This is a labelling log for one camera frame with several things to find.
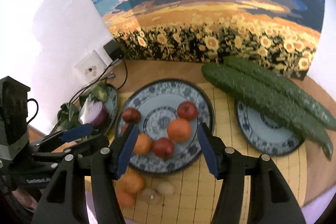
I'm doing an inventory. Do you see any orange tangerine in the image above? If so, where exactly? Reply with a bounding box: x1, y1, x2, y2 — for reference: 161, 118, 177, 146
167, 118, 191, 142
121, 172, 145, 194
133, 134, 153, 155
116, 189, 135, 207

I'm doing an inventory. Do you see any brown kiwi fruit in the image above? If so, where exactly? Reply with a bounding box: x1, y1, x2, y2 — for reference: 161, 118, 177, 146
139, 188, 162, 205
157, 181, 175, 196

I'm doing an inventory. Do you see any green leafy vegetable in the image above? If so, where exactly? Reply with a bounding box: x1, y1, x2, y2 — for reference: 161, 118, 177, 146
50, 80, 108, 134

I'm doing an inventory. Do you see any halved red onion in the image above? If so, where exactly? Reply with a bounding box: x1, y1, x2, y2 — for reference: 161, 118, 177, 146
79, 98, 109, 130

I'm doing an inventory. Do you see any left blue floral plate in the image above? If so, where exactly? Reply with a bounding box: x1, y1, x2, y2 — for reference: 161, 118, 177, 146
78, 83, 118, 135

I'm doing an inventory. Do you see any right blue floral plate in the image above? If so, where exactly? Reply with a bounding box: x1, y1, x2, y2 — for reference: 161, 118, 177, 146
235, 101, 304, 156

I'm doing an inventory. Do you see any large blue floral plate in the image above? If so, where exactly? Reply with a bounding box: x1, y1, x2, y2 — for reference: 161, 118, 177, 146
115, 79, 215, 175

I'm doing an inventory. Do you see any yellow grid board mat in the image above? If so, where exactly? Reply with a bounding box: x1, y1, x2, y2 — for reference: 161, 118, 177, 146
121, 83, 307, 223

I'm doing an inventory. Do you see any front green cucumber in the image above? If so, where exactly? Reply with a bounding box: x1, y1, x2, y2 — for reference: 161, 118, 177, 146
201, 63, 334, 160

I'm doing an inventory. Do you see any green cucumber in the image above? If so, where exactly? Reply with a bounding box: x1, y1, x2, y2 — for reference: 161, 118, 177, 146
223, 56, 335, 130
201, 63, 334, 160

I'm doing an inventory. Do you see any black power adapter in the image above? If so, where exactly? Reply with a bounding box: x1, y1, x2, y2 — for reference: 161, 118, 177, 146
103, 40, 125, 61

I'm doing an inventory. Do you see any rear green cucumber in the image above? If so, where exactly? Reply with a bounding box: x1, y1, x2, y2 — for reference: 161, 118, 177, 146
223, 56, 335, 130

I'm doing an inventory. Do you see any sunflower field painting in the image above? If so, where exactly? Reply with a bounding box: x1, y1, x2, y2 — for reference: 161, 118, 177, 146
92, 0, 325, 80

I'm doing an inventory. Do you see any black cable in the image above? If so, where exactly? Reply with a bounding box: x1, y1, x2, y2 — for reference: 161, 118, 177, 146
68, 58, 129, 104

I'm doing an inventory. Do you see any white wall socket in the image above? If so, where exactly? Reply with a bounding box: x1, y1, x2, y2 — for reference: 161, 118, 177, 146
74, 50, 112, 84

